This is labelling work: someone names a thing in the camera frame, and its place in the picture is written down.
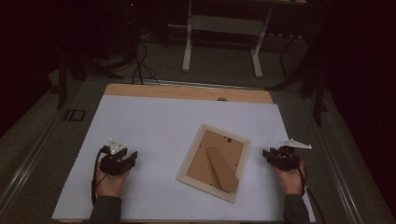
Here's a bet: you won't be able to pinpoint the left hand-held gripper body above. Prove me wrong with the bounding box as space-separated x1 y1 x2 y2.
99 138 129 177

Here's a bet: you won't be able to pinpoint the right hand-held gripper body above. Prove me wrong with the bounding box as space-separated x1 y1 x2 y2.
270 138 312 172

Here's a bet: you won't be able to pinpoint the wooden picture frame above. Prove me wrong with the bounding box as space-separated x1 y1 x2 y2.
177 123 251 204

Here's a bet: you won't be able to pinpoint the person's left hand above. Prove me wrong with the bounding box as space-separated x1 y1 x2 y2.
94 162 129 198

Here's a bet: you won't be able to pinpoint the person's right hand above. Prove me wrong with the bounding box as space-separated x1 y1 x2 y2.
273 160 307 196

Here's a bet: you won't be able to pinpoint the white table mat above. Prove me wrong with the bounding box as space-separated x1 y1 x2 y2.
50 94 316 222

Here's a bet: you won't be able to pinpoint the black metal stand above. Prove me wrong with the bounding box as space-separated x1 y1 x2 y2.
55 46 124 110
265 31 328 127

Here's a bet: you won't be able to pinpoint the left hand-held gripper cable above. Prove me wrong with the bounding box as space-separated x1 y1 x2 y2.
91 146 108 206

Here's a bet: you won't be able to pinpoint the metal rail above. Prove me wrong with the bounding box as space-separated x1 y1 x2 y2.
304 99 365 224
141 78 262 91
0 118 60 213

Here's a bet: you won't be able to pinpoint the black floor bracket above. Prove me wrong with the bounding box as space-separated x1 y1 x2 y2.
64 108 87 122

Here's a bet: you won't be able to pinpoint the black floor cables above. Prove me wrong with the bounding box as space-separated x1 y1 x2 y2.
132 40 161 86

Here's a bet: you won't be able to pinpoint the white metal desk frame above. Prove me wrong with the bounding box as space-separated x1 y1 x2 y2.
181 0 275 78

